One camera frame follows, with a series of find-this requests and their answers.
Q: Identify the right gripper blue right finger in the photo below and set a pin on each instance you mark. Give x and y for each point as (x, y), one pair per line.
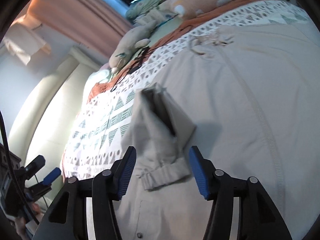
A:
(258, 216)

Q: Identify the beige plush toy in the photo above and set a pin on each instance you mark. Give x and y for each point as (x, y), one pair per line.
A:
(132, 41)

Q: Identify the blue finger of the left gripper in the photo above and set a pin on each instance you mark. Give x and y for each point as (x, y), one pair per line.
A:
(52, 176)

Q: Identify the patterned white bedspread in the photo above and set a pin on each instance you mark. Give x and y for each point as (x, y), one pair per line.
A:
(94, 143)

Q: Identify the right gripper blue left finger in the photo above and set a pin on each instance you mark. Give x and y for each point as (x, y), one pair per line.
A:
(66, 217)

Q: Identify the rust orange bed sheet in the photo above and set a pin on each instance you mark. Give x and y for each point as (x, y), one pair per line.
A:
(170, 36)

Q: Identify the beige cloth on wall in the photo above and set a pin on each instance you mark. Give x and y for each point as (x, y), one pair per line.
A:
(22, 41)

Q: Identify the green floral blanket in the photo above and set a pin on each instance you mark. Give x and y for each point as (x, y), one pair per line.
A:
(141, 7)

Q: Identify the pink curtain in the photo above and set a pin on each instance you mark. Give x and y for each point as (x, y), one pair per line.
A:
(90, 22)

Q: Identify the beige large garment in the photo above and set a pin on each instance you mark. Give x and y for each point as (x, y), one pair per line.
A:
(248, 98)

